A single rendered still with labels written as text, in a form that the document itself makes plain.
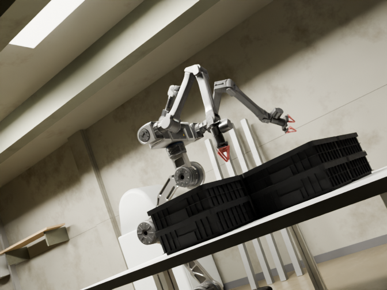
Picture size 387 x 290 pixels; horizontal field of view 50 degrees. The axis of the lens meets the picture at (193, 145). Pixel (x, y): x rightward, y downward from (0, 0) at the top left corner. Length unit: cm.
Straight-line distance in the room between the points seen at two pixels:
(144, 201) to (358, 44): 276
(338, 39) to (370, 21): 33
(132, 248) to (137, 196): 59
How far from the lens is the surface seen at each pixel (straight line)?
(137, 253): 482
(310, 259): 297
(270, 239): 441
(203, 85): 251
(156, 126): 264
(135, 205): 477
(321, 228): 459
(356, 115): 440
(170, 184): 303
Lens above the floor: 74
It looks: 11 degrees up
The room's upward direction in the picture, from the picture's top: 22 degrees counter-clockwise
